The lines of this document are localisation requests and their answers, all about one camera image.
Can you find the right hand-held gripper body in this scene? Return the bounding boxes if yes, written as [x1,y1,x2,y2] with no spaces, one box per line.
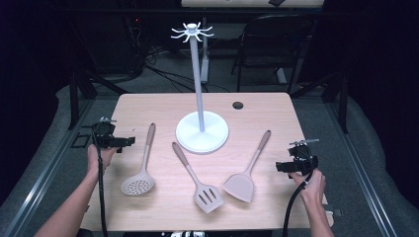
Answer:
[288,138,320,177]

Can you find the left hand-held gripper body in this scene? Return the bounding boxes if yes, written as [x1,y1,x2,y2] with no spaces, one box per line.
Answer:
[82,116,117,150]

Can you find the person's left hand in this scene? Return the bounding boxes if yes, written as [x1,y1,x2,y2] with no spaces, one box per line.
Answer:
[86,144,117,177]

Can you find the person's right hand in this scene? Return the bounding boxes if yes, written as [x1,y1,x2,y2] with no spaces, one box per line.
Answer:
[289,168,327,206]

